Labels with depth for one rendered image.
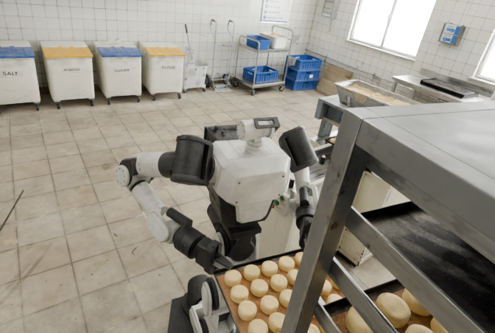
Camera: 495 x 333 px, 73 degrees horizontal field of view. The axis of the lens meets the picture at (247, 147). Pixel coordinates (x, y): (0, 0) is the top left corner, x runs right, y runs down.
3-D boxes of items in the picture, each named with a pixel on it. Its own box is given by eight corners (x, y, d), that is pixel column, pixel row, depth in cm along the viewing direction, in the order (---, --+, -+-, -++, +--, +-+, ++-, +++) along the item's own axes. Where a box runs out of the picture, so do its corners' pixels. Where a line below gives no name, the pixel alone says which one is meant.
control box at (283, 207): (261, 194, 212) (264, 175, 205) (287, 215, 196) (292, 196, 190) (256, 195, 210) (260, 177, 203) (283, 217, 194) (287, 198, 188)
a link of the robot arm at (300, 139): (282, 138, 135) (282, 138, 122) (303, 129, 134) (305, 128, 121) (294, 164, 135) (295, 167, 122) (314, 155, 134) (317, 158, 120)
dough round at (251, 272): (245, 282, 99) (246, 278, 98) (241, 269, 103) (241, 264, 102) (261, 280, 100) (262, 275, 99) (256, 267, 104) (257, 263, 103)
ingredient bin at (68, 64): (53, 111, 432) (44, 52, 396) (47, 94, 476) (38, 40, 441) (97, 107, 461) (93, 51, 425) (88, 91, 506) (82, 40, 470)
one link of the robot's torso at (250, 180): (183, 195, 136) (188, 116, 119) (257, 183, 151) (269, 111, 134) (206, 247, 113) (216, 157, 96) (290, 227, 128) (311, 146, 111)
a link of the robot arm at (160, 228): (160, 247, 109) (138, 217, 114) (179, 240, 117) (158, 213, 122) (169, 233, 107) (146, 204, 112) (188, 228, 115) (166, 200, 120)
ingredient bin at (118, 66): (105, 106, 467) (101, 51, 431) (96, 91, 512) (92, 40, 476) (144, 103, 495) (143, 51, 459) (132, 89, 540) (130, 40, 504)
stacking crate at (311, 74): (305, 74, 694) (306, 64, 685) (317, 79, 666) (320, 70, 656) (282, 75, 662) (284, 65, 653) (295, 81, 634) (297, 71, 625)
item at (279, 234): (304, 232, 290) (329, 141, 248) (336, 258, 268) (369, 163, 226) (241, 266, 248) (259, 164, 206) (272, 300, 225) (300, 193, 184)
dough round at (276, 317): (270, 314, 90) (272, 309, 89) (288, 320, 89) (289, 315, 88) (265, 329, 86) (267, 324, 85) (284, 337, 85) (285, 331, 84)
